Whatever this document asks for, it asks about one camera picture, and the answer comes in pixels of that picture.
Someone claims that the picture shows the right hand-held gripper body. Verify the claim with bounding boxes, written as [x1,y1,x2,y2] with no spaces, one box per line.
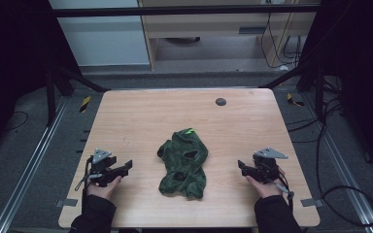
[245,147,288,184]

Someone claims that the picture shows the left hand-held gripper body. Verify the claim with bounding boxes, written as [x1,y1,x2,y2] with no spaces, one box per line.
[87,148,128,187]

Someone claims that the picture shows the green fleece garment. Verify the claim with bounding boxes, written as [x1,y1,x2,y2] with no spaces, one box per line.
[156,127,209,200]

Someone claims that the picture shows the person's right hand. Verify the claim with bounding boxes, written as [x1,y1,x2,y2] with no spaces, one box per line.
[246,166,286,199]

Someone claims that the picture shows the person's left hand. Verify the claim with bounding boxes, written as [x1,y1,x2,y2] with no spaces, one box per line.
[86,175,123,201]

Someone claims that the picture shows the grey tape strip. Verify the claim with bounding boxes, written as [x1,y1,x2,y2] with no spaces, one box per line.
[300,198,324,209]
[54,198,79,208]

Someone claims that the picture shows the yellow black striped tape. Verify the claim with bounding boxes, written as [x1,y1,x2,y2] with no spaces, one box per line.
[286,92,305,108]
[79,95,92,114]

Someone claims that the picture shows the black metal stand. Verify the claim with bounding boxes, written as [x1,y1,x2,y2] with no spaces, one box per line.
[259,61,325,122]
[45,62,111,127]

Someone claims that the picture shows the white cabinet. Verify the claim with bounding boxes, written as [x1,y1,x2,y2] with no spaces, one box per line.
[48,0,152,67]

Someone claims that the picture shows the wooden desk cabinet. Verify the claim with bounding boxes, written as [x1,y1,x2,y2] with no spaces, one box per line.
[137,0,322,71]

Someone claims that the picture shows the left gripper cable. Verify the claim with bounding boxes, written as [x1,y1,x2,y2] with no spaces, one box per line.
[74,156,104,192]

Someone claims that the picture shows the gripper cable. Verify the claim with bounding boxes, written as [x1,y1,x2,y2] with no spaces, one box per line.
[273,171,295,212]
[74,156,104,192]

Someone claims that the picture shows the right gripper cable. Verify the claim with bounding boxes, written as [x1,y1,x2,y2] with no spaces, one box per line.
[273,171,295,212]

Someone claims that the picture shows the aluminium floor rail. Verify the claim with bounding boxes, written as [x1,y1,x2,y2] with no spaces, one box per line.
[0,96,71,233]
[299,93,373,233]

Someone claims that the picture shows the thin black floor cable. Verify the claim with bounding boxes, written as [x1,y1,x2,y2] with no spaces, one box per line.
[3,111,30,132]

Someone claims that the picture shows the black hanging cables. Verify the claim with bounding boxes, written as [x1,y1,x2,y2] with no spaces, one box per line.
[260,12,303,71]

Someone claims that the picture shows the black metal frame bar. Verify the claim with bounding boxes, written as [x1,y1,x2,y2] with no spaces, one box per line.
[50,4,324,18]

